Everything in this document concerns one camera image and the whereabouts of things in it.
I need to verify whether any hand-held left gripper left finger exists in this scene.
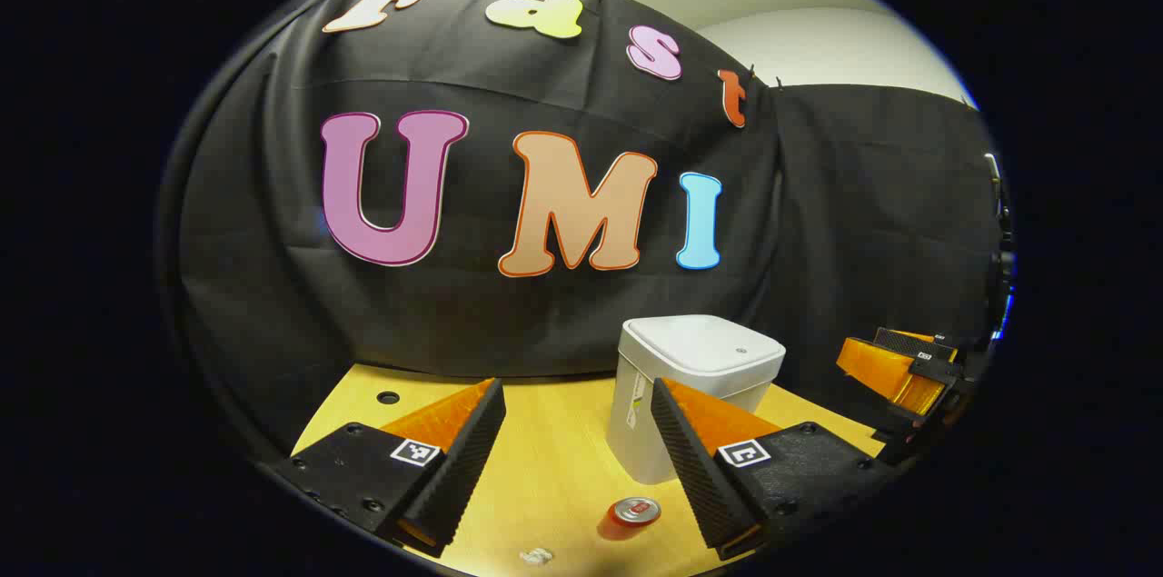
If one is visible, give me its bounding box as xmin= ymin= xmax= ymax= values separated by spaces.
xmin=273 ymin=377 xmax=507 ymax=558

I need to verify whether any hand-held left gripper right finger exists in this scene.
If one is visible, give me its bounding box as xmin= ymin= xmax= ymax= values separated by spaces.
xmin=651 ymin=377 xmax=896 ymax=560

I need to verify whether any wooden desktop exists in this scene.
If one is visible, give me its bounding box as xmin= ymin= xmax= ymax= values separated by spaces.
xmin=291 ymin=363 xmax=887 ymax=577

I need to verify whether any red pop can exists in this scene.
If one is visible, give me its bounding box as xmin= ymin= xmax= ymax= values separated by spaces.
xmin=597 ymin=497 xmax=662 ymax=542

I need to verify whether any black backdrop cloth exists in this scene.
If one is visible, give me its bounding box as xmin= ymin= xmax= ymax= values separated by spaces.
xmin=159 ymin=0 xmax=1009 ymax=460

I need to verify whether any white desktop garbage bin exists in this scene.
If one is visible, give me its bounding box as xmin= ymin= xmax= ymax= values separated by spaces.
xmin=607 ymin=315 xmax=787 ymax=485

